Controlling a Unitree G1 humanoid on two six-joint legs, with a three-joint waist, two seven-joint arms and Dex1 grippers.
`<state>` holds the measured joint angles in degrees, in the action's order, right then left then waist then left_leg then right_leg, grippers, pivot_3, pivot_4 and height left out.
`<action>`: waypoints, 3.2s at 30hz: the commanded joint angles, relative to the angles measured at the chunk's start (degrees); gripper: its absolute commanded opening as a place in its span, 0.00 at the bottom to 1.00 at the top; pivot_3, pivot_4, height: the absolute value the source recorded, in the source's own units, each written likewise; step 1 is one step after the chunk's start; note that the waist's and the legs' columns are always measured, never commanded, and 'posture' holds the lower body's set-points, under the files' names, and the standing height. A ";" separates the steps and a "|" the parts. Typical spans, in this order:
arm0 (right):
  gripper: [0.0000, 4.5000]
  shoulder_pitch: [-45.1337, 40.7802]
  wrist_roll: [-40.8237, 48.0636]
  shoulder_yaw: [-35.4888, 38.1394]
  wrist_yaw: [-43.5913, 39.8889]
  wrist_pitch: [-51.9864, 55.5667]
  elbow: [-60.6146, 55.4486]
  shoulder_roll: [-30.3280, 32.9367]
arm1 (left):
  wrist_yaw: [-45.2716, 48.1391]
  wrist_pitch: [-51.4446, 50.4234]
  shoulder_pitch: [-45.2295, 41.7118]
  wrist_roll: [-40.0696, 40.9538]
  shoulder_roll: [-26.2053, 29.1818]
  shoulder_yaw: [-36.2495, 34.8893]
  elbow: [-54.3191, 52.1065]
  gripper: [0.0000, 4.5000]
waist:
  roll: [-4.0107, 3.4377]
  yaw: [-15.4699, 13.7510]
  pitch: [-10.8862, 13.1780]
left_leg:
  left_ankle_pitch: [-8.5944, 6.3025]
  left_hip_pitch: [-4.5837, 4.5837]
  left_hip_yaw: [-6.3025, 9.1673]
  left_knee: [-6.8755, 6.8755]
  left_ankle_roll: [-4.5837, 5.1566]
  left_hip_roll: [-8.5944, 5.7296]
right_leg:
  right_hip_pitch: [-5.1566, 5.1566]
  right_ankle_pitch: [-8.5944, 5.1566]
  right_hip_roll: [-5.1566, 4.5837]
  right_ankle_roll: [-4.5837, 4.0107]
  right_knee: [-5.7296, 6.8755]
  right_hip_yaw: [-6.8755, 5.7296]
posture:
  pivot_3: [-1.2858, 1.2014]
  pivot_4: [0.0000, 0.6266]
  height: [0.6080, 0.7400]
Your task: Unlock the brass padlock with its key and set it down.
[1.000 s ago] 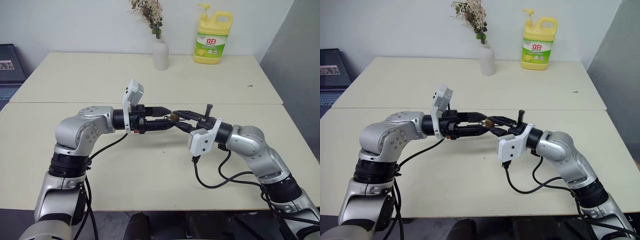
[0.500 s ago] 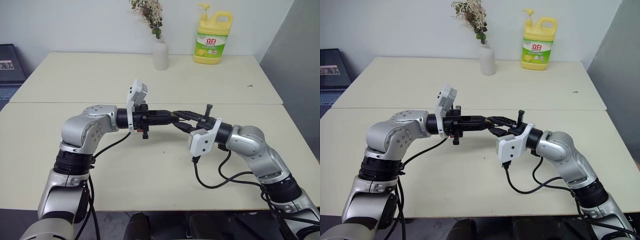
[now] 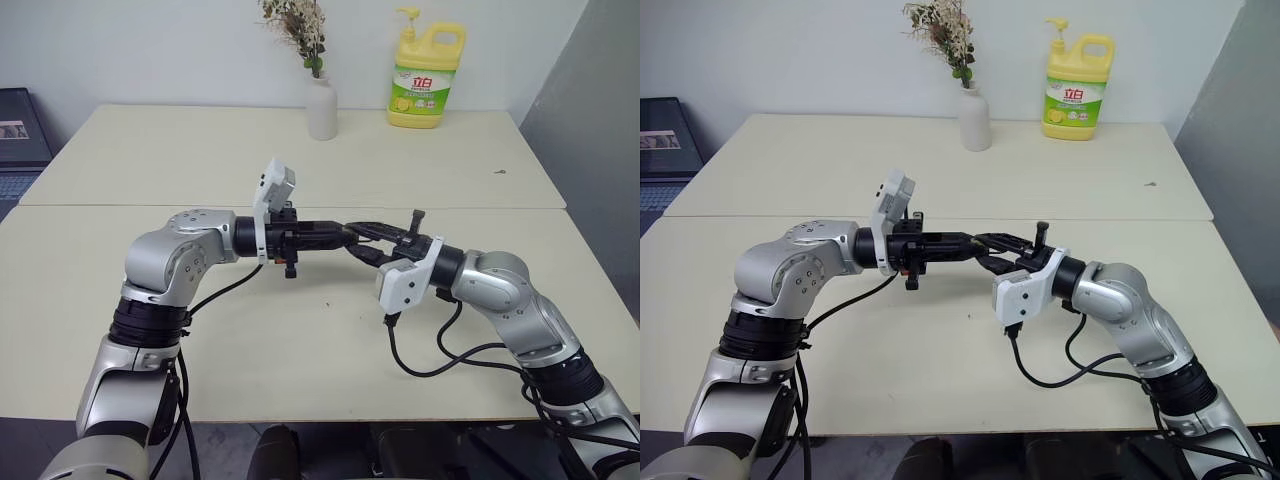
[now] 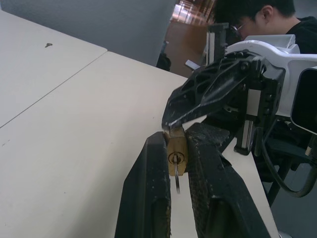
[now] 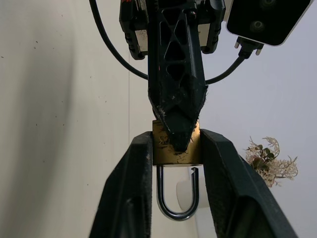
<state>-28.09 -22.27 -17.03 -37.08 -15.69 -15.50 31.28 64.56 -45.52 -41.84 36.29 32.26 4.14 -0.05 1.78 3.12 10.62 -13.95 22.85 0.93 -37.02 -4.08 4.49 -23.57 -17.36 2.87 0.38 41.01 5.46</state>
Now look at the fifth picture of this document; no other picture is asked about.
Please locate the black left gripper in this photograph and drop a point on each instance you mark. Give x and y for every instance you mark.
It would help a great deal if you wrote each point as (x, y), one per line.
(128, 17)

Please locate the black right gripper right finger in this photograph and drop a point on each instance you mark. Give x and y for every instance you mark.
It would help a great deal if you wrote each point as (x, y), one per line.
(237, 188)

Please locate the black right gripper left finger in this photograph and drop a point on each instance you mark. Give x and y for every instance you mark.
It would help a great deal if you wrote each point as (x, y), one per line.
(128, 188)

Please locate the lattice finger of the black left gripper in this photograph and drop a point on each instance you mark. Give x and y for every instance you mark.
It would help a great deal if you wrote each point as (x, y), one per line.
(185, 134)

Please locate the brass padlock with steel shackle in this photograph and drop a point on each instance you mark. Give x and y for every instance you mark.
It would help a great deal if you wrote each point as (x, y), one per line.
(171, 156)

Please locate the dried flower bouquet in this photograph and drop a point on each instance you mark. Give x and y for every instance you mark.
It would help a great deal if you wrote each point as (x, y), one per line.
(267, 161)

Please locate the black camera module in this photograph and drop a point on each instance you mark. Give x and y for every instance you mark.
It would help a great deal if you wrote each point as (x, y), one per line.
(267, 22)

